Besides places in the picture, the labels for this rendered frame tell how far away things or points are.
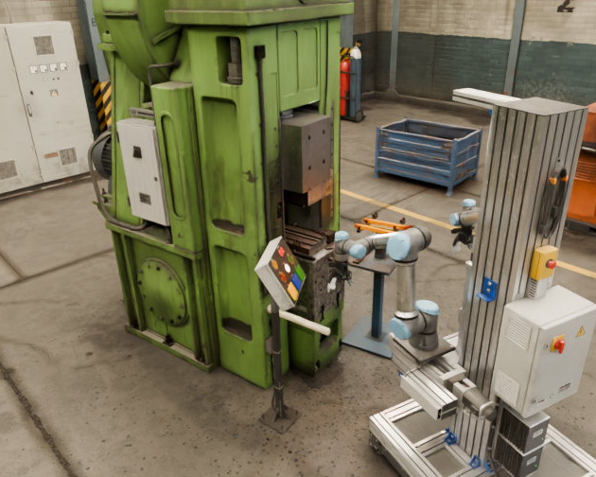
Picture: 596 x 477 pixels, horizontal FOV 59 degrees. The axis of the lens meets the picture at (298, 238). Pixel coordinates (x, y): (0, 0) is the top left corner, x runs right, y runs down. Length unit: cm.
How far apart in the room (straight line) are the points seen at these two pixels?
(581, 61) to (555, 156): 825
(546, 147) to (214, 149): 184
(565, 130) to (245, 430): 244
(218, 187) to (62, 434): 181
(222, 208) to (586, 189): 418
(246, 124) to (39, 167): 539
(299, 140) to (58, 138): 539
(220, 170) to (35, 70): 492
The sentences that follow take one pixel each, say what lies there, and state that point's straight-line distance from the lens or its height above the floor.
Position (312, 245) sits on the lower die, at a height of 99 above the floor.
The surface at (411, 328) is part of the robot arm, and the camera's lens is 260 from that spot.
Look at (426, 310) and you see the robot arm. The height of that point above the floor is 105.
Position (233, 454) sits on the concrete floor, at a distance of 339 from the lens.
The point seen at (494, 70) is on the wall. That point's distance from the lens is 1118.
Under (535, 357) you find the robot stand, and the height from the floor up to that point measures 109.
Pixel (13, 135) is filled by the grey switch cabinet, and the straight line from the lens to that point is 785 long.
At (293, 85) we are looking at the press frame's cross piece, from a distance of 317.
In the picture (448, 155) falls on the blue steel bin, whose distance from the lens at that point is 692.
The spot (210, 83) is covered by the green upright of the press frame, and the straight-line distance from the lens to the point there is 306.
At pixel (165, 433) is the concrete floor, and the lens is 358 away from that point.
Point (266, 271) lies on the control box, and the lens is 273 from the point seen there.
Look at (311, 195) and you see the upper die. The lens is 321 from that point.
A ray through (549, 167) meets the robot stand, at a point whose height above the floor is 181.
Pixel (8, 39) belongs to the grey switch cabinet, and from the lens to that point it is 774.
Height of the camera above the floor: 249
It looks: 26 degrees down
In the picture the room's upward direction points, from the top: 2 degrees counter-clockwise
